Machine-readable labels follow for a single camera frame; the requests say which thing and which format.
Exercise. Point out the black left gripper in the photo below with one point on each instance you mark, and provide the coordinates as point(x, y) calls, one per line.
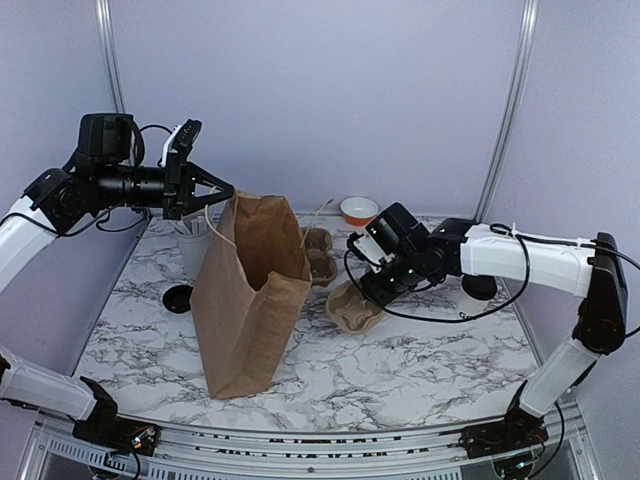
point(185, 199)

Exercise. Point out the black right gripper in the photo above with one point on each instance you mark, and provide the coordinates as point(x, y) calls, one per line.
point(378, 295)

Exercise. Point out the brown cardboard cup carrier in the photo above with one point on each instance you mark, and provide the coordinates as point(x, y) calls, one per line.
point(350, 311)

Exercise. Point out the brown paper bag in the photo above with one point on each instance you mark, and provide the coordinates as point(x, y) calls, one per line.
point(249, 294)

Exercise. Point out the white paper coffee cup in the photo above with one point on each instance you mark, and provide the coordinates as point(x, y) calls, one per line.
point(469, 307)

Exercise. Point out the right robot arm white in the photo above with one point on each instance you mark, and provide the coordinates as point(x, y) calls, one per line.
point(588, 269)

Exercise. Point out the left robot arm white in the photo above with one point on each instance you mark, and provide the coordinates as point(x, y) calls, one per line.
point(51, 257)

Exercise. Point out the orange white bowl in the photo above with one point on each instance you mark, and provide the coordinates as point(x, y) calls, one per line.
point(358, 211)

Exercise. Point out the white ribbed canister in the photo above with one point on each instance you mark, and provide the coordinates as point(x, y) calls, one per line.
point(193, 236)

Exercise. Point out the black lid stack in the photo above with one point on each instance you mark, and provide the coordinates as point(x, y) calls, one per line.
point(177, 299)

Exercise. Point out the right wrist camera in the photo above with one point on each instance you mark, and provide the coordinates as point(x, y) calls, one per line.
point(366, 249)

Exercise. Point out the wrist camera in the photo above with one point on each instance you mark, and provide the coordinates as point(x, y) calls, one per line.
point(180, 141)
point(366, 249)

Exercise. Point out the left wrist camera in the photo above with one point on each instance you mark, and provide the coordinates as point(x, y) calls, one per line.
point(180, 141)

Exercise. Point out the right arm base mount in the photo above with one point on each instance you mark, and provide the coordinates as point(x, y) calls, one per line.
point(516, 430)

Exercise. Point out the aluminium frame post right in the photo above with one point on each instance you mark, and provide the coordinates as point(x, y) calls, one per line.
point(516, 87)

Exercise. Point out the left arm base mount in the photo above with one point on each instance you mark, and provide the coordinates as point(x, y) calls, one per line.
point(104, 426)

